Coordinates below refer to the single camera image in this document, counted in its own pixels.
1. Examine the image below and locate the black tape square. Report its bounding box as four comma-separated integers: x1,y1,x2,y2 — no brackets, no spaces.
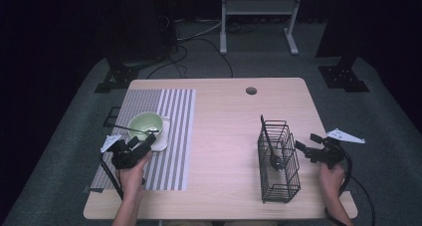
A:
102,106,122,128

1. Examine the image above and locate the grey striped placemat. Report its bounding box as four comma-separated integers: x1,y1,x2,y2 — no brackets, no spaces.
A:
90,88,197,191

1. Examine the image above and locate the white metal stand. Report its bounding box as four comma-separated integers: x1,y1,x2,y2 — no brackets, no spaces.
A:
218,0,305,57

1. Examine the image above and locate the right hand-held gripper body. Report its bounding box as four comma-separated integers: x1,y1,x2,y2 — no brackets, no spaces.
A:
308,128,366,170

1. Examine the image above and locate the dark tape piece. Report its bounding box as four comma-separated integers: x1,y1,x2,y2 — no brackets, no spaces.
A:
83,185,105,194

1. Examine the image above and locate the person's left hand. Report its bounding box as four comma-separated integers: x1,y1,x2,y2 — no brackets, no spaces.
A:
117,150,154,201

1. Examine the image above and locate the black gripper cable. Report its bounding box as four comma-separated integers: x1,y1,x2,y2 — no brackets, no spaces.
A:
323,150,376,226
100,151,124,201

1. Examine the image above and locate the black ladle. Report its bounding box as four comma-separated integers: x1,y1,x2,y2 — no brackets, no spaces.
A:
260,114,287,171

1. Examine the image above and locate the green bowl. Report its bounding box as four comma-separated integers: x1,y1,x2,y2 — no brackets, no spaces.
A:
126,112,164,142

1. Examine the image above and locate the silver spoon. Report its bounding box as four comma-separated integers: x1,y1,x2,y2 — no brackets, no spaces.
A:
106,122,160,135

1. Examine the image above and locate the black floor cable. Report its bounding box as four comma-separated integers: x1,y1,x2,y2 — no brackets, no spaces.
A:
145,36,234,80

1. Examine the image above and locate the black wire basket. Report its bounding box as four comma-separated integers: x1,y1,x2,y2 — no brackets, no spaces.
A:
257,114,303,204

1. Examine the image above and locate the dark cabinet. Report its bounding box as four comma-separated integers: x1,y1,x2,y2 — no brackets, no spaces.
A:
105,0,178,65

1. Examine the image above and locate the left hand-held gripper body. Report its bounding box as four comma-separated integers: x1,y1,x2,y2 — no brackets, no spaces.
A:
100,133,149,170

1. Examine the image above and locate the person's right hand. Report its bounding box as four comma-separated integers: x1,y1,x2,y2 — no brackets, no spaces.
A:
317,162,346,201

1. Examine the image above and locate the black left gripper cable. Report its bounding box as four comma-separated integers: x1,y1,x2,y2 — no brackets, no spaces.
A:
100,151,124,201

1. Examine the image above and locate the grey floor cable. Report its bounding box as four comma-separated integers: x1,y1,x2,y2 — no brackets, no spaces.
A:
176,19,224,43

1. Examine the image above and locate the black stand base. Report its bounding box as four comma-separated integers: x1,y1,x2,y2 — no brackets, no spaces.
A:
94,58,141,95
317,64,370,94

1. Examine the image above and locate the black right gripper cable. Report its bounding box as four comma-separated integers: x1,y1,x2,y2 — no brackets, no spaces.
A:
323,150,376,226

